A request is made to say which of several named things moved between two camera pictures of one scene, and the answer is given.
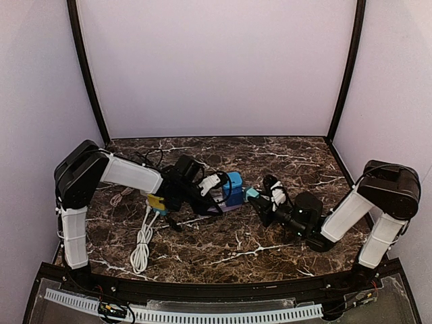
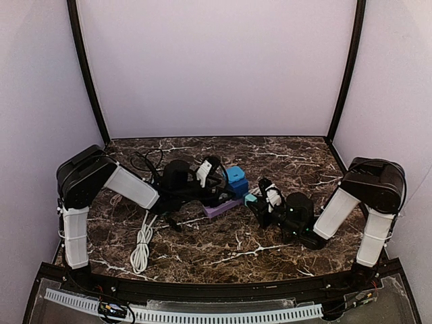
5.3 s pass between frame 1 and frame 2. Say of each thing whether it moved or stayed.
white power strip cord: stayed
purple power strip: stayed
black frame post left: stayed
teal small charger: moved
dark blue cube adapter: moved
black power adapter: moved
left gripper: moved
